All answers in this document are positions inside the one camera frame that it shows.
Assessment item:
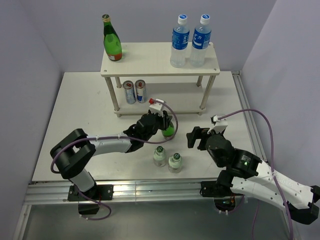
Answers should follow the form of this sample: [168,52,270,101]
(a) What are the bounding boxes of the green glass bottle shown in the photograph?
[102,14,123,62]
[161,121,175,140]

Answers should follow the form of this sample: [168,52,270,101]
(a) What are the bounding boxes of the clear glass bottle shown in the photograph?
[168,152,183,174]
[153,145,167,167]

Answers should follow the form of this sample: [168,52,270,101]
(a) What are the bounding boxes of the green glass bottle front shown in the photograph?
[102,14,123,62]

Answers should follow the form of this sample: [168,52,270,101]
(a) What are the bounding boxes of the Pocari Sweat bottle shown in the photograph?
[189,14,212,67]
[170,14,190,68]

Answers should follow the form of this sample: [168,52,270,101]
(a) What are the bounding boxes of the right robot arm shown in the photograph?
[186,126,320,225]

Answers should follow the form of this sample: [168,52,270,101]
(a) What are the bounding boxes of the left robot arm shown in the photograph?
[50,110,173,200]

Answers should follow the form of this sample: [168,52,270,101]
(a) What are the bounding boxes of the white two-tier shelf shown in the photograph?
[100,42,221,117]

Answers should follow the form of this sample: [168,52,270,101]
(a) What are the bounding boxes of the blue silver Red Bull can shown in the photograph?
[135,79,147,103]

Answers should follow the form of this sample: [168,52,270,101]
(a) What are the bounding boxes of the silver blue can left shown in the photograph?
[123,80,136,105]

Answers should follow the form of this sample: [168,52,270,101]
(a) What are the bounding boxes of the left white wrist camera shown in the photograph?
[148,98,166,115]

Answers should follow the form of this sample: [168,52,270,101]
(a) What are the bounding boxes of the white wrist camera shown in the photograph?
[207,115,228,135]
[148,98,166,115]

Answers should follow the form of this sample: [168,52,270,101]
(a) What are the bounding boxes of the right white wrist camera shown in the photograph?
[207,115,228,135]

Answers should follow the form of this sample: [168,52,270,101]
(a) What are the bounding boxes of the aluminium right side rail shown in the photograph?
[231,71,266,160]

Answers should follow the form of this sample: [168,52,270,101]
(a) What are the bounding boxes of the aluminium rail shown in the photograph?
[231,71,266,160]
[23,178,203,205]

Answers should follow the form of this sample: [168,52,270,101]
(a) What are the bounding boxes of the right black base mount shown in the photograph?
[199,180,244,211]

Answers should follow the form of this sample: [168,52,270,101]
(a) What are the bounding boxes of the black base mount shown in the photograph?
[67,184,114,220]
[199,180,244,211]

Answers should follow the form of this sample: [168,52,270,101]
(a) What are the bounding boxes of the aluminium front rail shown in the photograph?
[23,178,203,205]

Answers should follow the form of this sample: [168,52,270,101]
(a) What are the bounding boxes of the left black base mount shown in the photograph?
[67,184,114,220]

